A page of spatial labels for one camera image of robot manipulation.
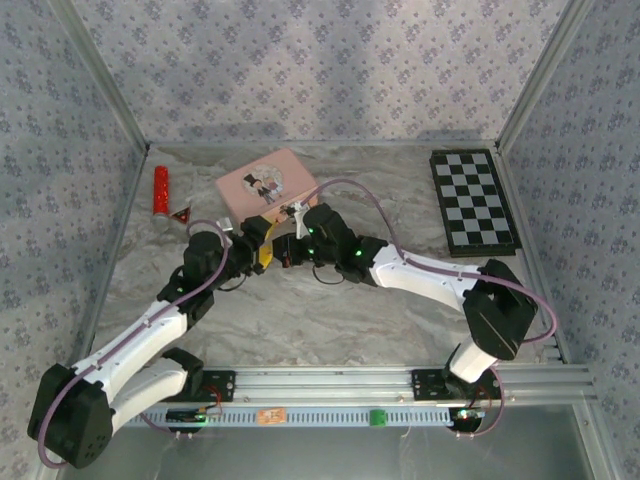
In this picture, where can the pink wedding tin box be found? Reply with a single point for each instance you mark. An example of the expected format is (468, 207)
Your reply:
(265, 180)

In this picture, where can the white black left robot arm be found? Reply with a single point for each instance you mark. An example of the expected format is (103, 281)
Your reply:
(145, 325)

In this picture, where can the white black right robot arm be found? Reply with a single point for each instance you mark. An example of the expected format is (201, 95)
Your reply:
(425, 280)

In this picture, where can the small red triangle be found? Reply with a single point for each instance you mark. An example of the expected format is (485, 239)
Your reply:
(181, 215)

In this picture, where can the red glitter tube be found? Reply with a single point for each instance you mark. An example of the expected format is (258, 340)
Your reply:
(161, 192)

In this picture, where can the black grey chessboard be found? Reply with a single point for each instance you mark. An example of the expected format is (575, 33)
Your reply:
(472, 202)

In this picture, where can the small circuit board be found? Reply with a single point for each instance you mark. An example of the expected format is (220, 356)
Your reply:
(192, 414)
(467, 415)

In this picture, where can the orange sticker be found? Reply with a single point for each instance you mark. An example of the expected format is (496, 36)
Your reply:
(272, 416)

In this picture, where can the grey metal panel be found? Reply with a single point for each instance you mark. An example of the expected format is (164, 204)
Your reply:
(325, 455)

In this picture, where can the aluminium side rail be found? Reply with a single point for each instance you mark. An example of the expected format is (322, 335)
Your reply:
(114, 245)
(537, 280)

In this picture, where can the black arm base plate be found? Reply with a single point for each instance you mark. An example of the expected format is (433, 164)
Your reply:
(425, 385)
(222, 385)

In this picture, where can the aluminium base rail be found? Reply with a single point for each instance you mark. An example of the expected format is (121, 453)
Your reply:
(325, 382)

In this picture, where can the aluminium frame post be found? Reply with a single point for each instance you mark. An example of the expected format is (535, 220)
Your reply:
(542, 75)
(105, 75)

